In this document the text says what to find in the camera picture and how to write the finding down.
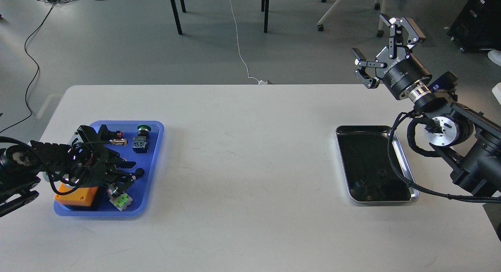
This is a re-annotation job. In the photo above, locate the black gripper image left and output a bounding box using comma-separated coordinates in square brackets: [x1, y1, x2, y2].
[59, 141, 136, 196]

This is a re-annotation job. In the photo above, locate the white floor cable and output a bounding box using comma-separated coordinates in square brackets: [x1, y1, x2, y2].
[225, 0, 268, 85]

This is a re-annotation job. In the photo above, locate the black selector switch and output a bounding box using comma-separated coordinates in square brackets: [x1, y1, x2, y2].
[98, 124, 127, 146]

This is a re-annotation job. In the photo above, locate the black table leg left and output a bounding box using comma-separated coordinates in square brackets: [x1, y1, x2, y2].
[170, 0, 186, 35]

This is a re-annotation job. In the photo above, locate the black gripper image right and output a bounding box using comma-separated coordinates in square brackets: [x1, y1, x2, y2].
[351, 14, 433, 100]

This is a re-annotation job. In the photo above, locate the blue plastic tray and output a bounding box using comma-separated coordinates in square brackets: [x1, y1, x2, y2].
[53, 120, 164, 218]

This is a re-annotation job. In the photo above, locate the black table leg right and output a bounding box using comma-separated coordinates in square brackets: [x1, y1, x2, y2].
[261, 0, 270, 33]

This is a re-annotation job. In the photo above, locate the black floor cable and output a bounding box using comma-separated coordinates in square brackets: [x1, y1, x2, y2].
[0, 0, 90, 133]

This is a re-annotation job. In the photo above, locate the orange button enclosure box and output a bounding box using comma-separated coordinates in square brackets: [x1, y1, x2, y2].
[54, 186, 104, 211]

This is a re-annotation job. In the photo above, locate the silver metal tray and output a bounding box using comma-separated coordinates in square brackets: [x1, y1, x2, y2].
[336, 125, 420, 205]

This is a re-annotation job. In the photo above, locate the green illuminated push button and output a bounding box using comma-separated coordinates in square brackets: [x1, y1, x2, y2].
[106, 189, 133, 211]

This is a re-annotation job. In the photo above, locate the black table leg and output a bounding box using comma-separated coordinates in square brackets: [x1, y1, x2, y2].
[261, 0, 270, 33]
[170, 0, 186, 35]

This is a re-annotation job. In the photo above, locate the green push button switch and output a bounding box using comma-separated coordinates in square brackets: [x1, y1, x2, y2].
[132, 124, 151, 153]

